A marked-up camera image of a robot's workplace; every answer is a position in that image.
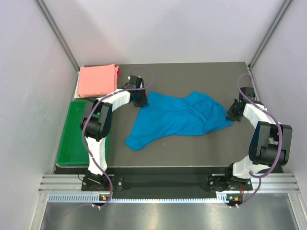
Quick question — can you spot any blue t shirt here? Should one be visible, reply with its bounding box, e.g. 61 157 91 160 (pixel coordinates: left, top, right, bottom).
125 91 233 151

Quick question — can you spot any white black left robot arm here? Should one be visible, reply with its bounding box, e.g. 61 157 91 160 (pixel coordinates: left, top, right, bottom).
80 75 148 191

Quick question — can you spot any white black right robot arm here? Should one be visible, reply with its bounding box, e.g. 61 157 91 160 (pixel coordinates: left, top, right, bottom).
224 87 293 190

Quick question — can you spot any folded magenta t shirt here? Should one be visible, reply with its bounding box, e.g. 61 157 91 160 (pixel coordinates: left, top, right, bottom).
115 66 120 89

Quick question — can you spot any folded pink t shirt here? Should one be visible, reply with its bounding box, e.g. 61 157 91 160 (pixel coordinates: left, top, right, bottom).
78 64 116 98

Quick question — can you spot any green plastic tray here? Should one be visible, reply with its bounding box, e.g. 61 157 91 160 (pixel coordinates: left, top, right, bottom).
56 99 111 166

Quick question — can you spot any aluminium frame rail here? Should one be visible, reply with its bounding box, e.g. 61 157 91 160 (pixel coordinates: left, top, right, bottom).
38 173 299 193

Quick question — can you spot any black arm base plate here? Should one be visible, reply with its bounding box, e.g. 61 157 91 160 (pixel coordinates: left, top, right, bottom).
81 173 252 199

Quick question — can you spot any grey slotted cable duct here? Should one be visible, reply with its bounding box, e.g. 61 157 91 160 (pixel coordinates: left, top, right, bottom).
47 193 245 204

